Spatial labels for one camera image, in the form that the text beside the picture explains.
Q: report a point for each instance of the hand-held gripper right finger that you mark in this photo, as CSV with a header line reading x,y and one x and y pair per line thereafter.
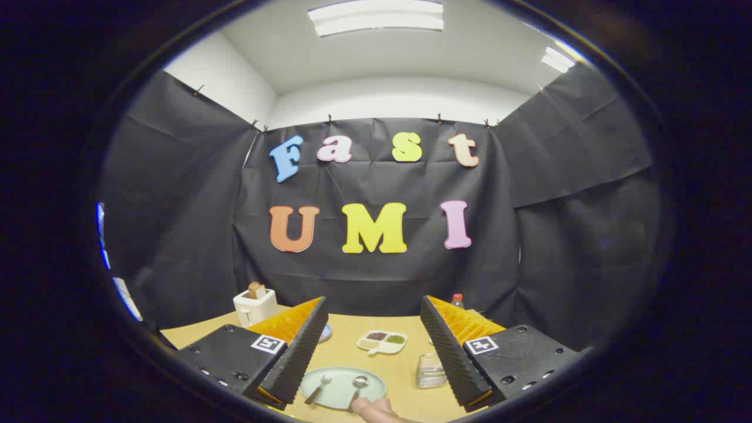
x,y
446,352

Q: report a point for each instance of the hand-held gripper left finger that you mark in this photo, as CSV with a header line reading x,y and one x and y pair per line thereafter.
x,y
305,346

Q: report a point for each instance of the blue oval plate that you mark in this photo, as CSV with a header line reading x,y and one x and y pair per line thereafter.
x,y
325,333

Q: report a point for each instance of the clear plastic water bottle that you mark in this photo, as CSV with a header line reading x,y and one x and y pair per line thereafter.
x,y
457,303

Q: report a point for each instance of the pile of green beans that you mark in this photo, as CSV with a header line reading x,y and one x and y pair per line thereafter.
x,y
396,339

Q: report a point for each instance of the pale green round plate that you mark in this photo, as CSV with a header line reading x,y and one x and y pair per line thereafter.
x,y
338,392

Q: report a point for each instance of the white divided dish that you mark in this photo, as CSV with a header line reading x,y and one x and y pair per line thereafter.
x,y
388,348

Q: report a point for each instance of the white toaster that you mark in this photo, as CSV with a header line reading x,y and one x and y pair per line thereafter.
x,y
255,309

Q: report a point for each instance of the pile of pale soybeans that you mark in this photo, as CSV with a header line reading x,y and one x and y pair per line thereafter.
x,y
369,343

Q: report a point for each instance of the pile of dark red beans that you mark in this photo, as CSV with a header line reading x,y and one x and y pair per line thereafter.
x,y
376,336

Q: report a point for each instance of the toasted bread slice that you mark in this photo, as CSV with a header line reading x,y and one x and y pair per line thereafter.
x,y
256,289

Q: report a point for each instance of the black backdrop cloth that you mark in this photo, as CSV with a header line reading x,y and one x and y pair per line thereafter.
x,y
376,282

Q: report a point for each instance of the white panel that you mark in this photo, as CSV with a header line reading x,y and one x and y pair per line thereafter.
x,y
126,298

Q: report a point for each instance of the small ceiling light panel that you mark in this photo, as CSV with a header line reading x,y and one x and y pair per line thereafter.
x,y
557,60

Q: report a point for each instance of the large ceiling light panel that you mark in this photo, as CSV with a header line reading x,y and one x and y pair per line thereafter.
x,y
376,17

